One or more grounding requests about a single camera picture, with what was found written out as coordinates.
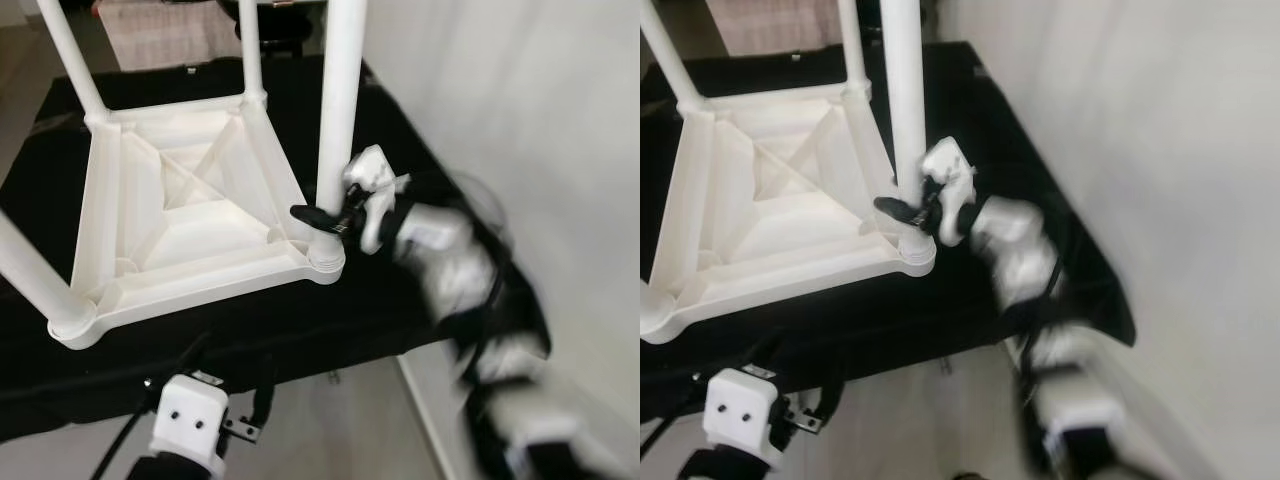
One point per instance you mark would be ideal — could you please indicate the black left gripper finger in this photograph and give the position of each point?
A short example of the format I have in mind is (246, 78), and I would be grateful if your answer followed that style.
(265, 385)
(828, 380)

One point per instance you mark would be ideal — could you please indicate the white plastic table top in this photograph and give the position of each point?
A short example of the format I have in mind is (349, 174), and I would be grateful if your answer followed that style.
(190, 220)
(790, 210)

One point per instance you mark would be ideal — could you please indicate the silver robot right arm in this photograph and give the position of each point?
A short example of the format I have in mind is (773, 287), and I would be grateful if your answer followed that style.
(460, 280)
(1030, 270)

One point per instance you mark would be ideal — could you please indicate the black wooden stool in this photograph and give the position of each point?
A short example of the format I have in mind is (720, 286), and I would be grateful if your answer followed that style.
(290, 30)

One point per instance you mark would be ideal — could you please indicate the pale patterned cloth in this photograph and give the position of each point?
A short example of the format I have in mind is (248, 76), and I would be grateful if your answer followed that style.
(780, 25)
(170, 30)

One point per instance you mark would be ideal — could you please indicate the black tablecloth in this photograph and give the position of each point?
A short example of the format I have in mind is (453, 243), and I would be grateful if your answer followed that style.
(980, 310)
(380, 300)

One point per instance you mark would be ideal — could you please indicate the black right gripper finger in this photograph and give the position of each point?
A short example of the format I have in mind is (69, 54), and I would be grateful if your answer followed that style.
(318, 218)
(900, 211)

